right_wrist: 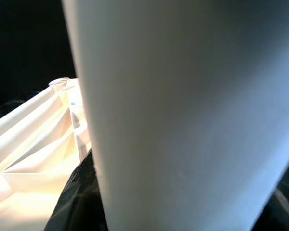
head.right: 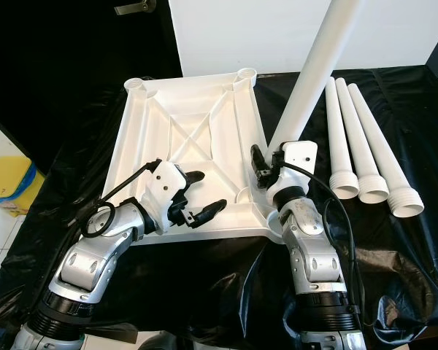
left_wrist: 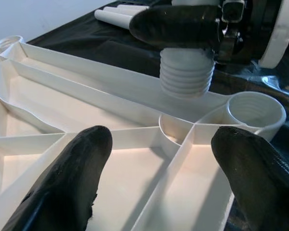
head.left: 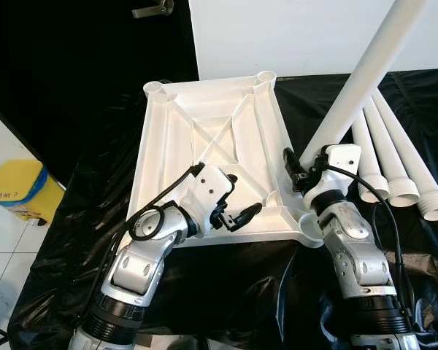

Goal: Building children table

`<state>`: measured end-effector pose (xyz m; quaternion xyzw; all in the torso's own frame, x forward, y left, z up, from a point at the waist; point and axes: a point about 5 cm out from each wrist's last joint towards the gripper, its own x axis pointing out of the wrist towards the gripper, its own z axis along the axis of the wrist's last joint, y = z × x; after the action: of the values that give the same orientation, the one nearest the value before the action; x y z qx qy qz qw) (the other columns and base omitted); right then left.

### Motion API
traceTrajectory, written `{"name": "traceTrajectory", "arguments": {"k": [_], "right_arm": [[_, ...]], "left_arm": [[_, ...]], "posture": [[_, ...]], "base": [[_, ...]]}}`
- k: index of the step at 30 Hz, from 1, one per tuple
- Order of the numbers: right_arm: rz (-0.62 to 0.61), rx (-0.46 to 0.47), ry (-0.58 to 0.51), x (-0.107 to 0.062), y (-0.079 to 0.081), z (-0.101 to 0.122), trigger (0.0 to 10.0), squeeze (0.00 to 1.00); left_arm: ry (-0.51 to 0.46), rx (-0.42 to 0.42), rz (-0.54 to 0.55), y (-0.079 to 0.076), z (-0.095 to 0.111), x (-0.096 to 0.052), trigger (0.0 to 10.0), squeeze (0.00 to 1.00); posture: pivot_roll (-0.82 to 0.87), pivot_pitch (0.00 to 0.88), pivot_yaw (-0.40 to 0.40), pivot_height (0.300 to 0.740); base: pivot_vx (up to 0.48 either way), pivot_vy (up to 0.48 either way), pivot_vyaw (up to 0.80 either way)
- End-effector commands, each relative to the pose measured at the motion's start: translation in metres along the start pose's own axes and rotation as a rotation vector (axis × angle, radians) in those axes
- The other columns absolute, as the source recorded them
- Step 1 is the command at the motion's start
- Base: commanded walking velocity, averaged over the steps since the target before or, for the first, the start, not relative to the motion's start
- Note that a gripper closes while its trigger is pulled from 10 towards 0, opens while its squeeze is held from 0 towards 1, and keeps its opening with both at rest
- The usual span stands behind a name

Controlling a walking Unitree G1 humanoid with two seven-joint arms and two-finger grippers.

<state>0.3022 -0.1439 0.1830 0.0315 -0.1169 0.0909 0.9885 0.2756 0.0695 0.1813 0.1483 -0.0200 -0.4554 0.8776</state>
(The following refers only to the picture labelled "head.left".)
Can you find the black plastic table cover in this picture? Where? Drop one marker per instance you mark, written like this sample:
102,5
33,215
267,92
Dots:
263,292

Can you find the white plastic table leg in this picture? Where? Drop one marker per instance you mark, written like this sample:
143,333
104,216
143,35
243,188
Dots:
387,149
412,153
365,157
365,80

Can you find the white plastic table top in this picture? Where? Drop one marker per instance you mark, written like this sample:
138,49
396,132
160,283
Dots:
175,146

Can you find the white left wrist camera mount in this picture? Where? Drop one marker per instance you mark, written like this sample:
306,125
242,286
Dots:
208,189

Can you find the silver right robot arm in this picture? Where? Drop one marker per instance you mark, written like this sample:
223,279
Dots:
350,248

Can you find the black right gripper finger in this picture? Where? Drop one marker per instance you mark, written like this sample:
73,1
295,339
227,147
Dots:
289,160

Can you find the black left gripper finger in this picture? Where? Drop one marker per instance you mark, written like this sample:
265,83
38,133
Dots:
247,214
236,179

